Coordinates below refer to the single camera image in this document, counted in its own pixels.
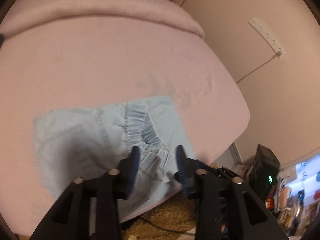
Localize light blue pants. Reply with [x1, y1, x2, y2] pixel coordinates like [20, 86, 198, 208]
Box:
[33, 96, 192, 221]

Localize brown fluffy rug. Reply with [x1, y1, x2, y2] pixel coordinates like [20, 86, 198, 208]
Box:
[121, 193, 198, 239]

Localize black box device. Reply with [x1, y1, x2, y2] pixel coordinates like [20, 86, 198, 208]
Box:
[249, 144, 280, 202]

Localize pink bed sheet mattress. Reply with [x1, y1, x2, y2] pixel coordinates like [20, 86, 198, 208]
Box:
[1, 16, 250, 235]

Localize white power strip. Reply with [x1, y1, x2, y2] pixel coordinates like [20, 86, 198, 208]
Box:
[248, 17, 286, 59]

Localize pink folded duvet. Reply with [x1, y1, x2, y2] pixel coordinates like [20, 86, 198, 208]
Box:
[1, 0, 204, 38]

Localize white power cable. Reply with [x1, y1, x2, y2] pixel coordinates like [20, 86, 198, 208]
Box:
[236, 51, 283, 84]

